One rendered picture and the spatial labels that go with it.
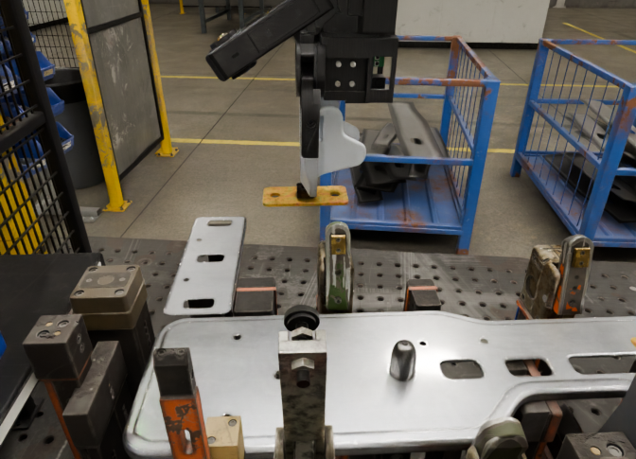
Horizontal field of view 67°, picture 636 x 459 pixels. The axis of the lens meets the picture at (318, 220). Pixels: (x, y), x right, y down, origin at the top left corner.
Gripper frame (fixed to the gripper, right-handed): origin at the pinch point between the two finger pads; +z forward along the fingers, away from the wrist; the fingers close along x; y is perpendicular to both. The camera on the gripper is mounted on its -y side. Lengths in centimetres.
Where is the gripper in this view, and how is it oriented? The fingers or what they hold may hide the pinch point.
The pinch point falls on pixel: (305, 179)
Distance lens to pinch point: 47.5
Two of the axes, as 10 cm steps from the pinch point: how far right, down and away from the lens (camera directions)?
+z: -0.2, 8.7, 5.0
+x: -0.5, -5.0, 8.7
